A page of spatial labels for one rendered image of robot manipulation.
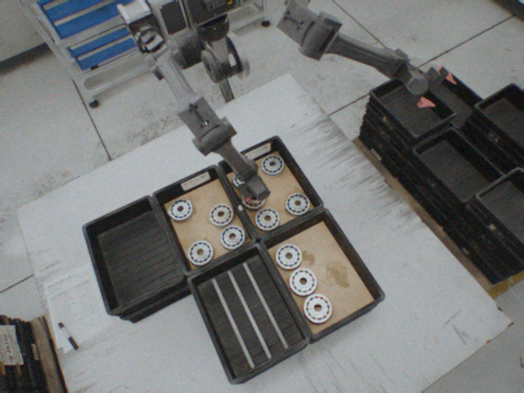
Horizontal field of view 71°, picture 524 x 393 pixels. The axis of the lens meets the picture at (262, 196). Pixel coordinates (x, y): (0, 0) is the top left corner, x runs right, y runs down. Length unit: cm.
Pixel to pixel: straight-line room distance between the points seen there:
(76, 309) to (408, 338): 136
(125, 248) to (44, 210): 57
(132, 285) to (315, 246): 74
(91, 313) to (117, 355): 21
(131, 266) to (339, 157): 107
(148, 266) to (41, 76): 264
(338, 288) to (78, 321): 108
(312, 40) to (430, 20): 285
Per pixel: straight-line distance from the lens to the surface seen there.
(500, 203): 220
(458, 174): 234
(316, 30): 101
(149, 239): 161
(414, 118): 234
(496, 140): 239
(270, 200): 156
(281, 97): 206
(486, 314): 173
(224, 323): 144
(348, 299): 144
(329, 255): 148
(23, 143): 346
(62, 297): 184
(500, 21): 400
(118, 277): 160
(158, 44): 125
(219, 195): 160
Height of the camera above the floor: 223
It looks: 63 degrees down
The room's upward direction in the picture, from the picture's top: 9 degrees counter-clockwise
